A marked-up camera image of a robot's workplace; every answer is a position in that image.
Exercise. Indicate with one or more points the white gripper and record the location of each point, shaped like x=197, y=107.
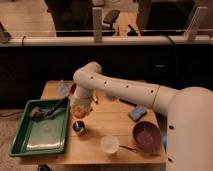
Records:
x=81, y=105

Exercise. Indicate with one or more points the purple bowl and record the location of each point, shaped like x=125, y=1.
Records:
x=147, y=136

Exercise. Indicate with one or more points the metal spoon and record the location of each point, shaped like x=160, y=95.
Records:
x=129, y=148

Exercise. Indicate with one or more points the blue sponge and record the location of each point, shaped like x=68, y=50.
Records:
x=137, y=113

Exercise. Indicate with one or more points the orange apple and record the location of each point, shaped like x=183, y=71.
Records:
x=79, y=114

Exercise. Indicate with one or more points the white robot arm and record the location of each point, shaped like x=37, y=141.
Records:
x=189, y=113

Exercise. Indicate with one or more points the black office chair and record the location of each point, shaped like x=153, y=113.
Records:
x=110, y=19

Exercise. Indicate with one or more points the black dish brush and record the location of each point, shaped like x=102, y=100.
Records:
x=37, y=114

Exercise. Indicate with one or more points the small metal cup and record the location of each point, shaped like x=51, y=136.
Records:
x=79, y=127

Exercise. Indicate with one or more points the clear plastic bag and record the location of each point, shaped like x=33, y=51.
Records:
x=62, y=88

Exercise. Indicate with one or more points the wooden table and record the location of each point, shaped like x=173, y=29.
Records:
x=109, y=117

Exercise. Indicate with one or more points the white plastic cup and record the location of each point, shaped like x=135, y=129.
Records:
x=109, y=144

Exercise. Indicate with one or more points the green plastic tray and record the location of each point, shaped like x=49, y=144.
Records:
x=46, y=137

